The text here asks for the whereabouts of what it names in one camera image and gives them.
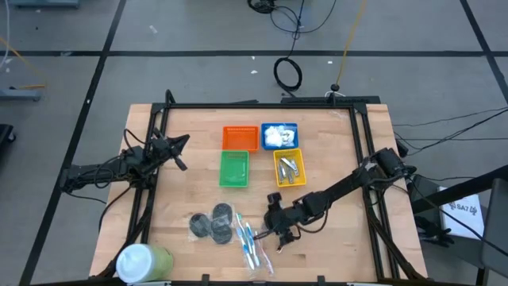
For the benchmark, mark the black floor object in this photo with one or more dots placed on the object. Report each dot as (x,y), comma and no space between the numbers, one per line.
(6,135)

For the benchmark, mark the green canister white lid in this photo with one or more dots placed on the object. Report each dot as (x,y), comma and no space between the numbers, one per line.
(139,263)

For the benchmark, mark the dark grey panel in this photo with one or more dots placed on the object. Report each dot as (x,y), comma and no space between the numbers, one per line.
(496,226)

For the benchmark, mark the white printed box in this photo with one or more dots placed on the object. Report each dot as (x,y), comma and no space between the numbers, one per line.
(464,214)

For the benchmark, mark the bagged pink toothbrush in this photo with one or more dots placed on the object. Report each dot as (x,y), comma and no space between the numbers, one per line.
(266,256)

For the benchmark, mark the grey blue floor base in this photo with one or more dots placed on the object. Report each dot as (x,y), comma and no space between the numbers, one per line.
(20,95)

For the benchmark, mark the bagged black round pad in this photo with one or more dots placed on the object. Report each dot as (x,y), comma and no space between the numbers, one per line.
(221,234)
(222,211)
(199,225)

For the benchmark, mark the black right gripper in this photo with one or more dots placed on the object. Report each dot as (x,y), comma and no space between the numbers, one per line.
(285,218)

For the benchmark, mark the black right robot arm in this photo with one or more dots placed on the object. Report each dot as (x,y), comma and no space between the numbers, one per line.
(349,182)

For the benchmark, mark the green plastic basket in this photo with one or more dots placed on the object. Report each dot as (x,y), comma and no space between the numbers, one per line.
(234,168)

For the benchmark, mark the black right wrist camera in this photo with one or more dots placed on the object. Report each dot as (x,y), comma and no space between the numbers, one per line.
(274,198)

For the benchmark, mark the bagged white cotton balls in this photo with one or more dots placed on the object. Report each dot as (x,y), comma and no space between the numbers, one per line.
(289,135)
(273,137)

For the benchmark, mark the yellow plastic basket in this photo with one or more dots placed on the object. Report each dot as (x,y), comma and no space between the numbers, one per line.
(275,184)

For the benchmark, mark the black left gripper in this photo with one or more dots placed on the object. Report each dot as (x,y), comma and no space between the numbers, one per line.
(160,149)

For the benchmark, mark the bagged blue toothbrush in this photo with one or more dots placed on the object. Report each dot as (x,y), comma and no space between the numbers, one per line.
(252,244)

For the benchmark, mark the black table clamp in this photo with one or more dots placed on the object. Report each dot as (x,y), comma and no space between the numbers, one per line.
(205,280)
(321,280)

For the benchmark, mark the bagged teal toothbrush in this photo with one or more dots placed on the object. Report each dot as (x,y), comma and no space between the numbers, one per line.
(244,238)

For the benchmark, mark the orange plastic basket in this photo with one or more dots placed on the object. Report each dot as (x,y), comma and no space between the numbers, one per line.
(241,139)

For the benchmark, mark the blue plastic basket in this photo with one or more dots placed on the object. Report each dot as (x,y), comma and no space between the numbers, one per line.
(264,148)

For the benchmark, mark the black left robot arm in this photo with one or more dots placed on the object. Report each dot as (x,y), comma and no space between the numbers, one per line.
(91,172)

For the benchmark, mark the black table frame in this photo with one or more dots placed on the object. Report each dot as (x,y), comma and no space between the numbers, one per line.
(258,105)

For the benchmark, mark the black glove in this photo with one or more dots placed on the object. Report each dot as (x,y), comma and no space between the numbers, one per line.
(432,232)

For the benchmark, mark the black slanted stand bar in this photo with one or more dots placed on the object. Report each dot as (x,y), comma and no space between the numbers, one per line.
(476,182)

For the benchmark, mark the bagged silver nail clipper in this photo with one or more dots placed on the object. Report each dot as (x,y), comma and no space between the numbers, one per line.
(282,174)
(296,167)
(286,162)

